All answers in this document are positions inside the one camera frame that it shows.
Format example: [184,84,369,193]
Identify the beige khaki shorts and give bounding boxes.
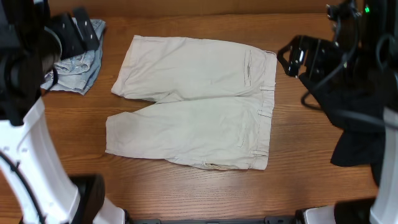
[106,35,277,170]

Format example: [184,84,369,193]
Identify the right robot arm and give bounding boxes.
[277,1,397,223]

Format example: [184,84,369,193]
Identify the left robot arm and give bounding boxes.
[1,0,130,224]

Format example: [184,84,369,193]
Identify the folded light blue jeans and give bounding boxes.
[41,19,106,95]

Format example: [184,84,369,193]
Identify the black garment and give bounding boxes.
[299,75,386,185]

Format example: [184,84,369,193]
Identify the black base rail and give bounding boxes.
[127,215,336,224]

